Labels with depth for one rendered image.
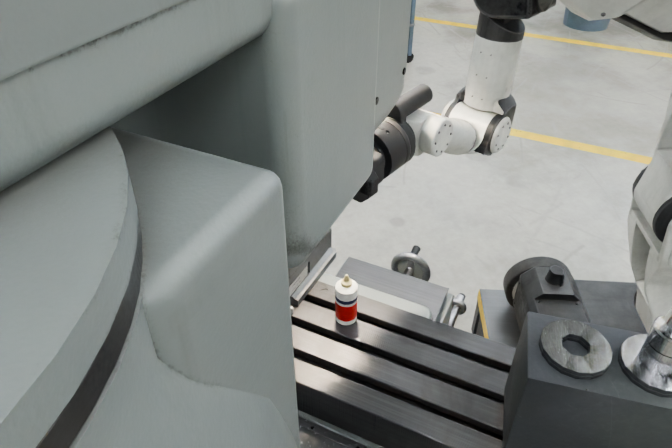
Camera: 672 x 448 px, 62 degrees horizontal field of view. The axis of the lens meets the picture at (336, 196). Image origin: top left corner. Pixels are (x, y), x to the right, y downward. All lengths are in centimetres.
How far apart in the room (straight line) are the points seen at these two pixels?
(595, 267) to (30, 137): 259
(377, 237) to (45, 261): 245
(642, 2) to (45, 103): 90
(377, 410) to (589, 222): 219
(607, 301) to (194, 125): 142
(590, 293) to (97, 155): 156
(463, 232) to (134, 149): 244
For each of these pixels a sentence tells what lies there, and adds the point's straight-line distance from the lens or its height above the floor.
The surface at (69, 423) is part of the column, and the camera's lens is 21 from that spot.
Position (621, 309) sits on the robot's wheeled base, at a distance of 172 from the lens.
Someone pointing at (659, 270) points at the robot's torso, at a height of 90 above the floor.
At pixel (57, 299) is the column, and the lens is 21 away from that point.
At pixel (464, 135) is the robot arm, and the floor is 117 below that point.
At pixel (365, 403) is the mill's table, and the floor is 90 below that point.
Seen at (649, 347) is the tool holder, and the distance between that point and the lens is 82.
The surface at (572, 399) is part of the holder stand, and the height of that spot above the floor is 107.
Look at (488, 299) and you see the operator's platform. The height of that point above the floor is 40.
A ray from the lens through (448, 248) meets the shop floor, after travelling 262.
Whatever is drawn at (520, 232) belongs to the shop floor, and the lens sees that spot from 280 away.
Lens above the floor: 170
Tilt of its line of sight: 36 degrees down
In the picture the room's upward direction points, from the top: straight up
